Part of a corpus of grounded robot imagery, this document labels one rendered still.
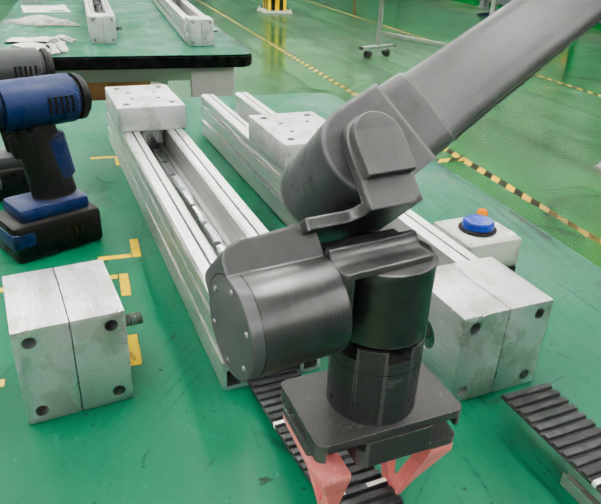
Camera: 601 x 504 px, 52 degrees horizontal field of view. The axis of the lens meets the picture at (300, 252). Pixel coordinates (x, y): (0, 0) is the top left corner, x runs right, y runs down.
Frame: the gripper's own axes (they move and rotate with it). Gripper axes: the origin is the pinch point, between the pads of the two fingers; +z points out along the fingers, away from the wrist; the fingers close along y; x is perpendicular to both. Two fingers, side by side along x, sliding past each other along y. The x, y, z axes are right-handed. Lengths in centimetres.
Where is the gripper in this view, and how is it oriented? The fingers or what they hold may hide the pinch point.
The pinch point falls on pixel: (358, 494)
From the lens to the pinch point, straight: 47.3
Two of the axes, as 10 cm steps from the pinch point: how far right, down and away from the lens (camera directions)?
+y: -9.2, 1.4, -3.6
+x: 3.8, 4.4, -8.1
